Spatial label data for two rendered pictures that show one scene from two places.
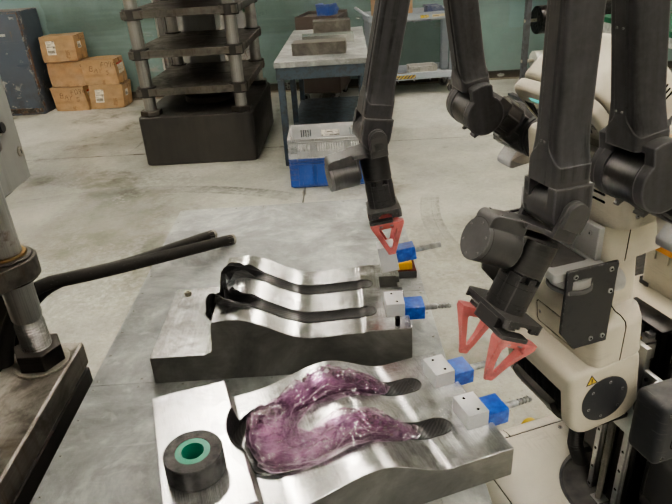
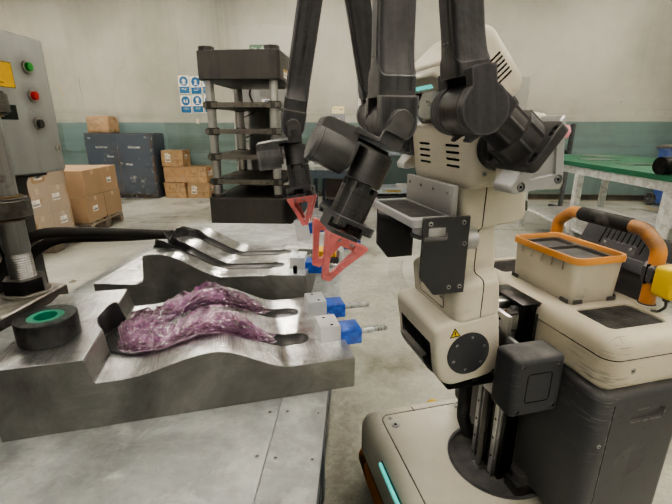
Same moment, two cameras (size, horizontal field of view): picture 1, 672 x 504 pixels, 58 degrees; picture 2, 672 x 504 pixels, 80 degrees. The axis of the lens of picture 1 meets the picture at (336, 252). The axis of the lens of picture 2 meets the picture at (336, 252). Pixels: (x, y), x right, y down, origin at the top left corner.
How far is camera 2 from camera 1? 0.42 m
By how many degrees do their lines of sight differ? 10
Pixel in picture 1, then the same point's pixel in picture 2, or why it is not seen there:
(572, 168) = (396, 76)
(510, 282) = (346, 187)
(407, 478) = (244, 368)
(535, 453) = (431, 424)
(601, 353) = (462, 308)
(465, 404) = (322, 321)
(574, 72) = not seen: outside the picture
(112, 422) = not seen: hidden behind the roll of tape
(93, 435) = not seen: hidden behind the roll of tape
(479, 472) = (320, 377)
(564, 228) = (388, 130)
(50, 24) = (170, 144)
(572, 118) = (394, 29)
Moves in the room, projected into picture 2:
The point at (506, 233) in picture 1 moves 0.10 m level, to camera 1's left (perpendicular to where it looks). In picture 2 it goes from (338, 134) to (268, 134)
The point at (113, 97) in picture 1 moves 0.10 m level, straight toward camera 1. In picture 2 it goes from (202, 191) to (202, 192)
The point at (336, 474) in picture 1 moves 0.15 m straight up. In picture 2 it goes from (176, 354) to (163, 258)
